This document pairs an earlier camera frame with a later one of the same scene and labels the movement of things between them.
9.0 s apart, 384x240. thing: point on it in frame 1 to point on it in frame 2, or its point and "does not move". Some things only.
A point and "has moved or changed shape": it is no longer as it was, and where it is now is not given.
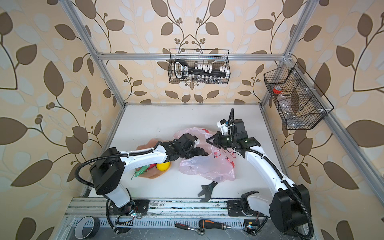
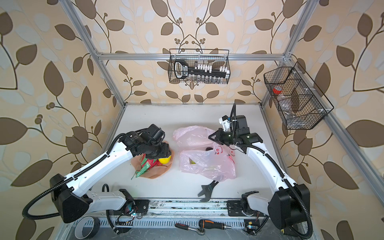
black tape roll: (86, 226) does not move
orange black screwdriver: (206, 224) does not move
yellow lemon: (163, 166) has moved or changed shape
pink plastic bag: (218, 166) does not move
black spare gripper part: (207, 190) does not move
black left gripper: (201, 153) to (165, 151)
